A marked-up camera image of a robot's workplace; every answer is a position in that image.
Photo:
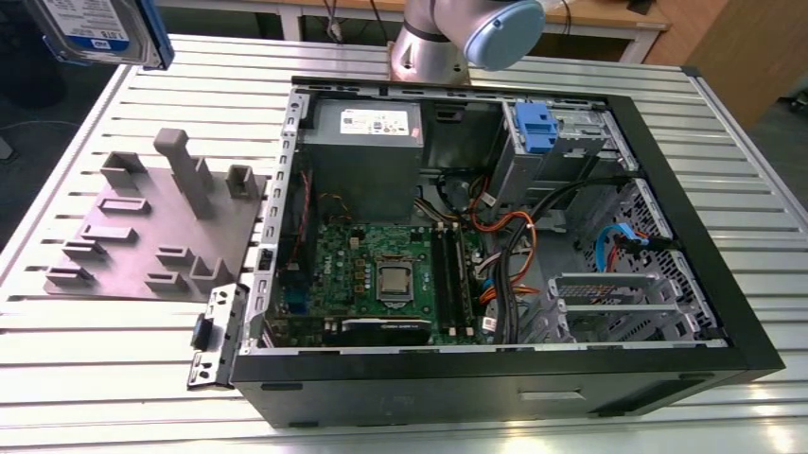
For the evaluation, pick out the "silver CPU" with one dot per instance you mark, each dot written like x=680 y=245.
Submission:
x=395 y=280

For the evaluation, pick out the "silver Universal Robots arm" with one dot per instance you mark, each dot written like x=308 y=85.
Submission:
x=429 y=52

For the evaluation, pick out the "metal disk bay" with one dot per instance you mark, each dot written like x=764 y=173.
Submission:
x=619 y=308

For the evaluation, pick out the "green motherboard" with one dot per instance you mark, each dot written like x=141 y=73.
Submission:
x=341 y=246

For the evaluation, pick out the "blue black latch knob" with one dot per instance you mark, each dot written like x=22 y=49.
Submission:
x=202 y=331

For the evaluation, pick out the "wooden cabinet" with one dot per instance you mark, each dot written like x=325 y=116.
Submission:
x=746 y=47

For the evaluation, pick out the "black open PC case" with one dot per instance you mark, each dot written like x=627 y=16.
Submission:
x=443 y=392

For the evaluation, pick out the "grey parts rack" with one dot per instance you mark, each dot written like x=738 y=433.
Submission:
x=145 y=227

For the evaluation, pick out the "blue plastic drive bracket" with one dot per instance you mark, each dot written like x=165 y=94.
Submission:
x=533 y=127

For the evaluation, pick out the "wooden desk white frame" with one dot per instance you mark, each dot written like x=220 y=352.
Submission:
x=607 y=21

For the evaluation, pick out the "silver metal drive cage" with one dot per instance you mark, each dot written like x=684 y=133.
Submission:
x=524 y=175

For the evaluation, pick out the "grey power supply unit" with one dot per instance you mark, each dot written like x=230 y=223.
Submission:
x=360 y=179

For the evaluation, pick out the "metal slot retainer bracket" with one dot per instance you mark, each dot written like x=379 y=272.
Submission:
x=221 y=298

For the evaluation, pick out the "black RAM stick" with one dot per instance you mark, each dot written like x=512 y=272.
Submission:
x=461 y=279

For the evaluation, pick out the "hard disk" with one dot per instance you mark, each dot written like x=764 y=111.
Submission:
x=95 y=28

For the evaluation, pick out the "black graphics card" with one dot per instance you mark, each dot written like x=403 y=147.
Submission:
x=385 y=331

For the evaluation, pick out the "CPU socket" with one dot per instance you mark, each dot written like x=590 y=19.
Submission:
x=396 y=302

